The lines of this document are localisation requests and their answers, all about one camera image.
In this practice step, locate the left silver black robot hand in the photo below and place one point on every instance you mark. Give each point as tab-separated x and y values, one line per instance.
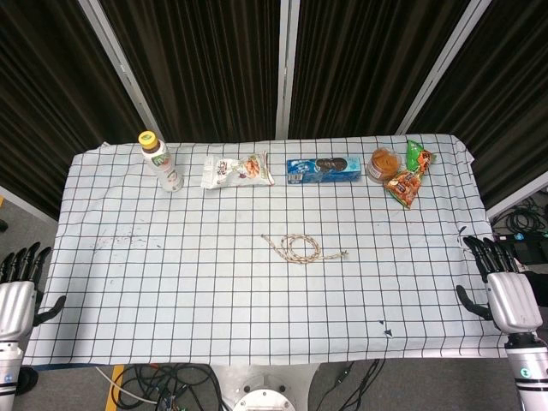
15	306

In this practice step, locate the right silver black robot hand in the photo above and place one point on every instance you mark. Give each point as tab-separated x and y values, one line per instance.
511	299

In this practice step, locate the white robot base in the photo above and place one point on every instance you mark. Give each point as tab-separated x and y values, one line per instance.
265	389

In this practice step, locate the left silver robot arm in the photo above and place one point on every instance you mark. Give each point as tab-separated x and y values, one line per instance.
8	372

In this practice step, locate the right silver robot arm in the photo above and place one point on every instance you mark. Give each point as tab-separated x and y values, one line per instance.
531	377

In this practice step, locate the yellow floor tape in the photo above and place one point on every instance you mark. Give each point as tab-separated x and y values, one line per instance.
116	381

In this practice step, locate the orange snack bag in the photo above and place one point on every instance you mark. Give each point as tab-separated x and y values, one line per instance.
404	188

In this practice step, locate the green snack bag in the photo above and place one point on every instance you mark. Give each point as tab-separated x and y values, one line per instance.
415	156

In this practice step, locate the clear tub orange contents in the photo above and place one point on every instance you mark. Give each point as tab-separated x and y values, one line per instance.
383	164

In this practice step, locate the white black grid tablecloth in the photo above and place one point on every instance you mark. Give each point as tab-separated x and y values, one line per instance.
214	291

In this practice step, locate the white drink bottle yellow cap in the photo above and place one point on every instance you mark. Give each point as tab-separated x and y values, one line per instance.
164	169

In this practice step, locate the blue cookie box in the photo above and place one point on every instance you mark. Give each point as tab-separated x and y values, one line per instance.
325	170

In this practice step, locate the white snack bag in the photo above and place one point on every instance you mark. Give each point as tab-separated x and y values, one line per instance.
233	173

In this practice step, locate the white partition base rail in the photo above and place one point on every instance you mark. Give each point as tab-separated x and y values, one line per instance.
518	201
27	204

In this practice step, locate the white partition post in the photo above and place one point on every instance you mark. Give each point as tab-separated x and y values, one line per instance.
120	64
287	68
445	64

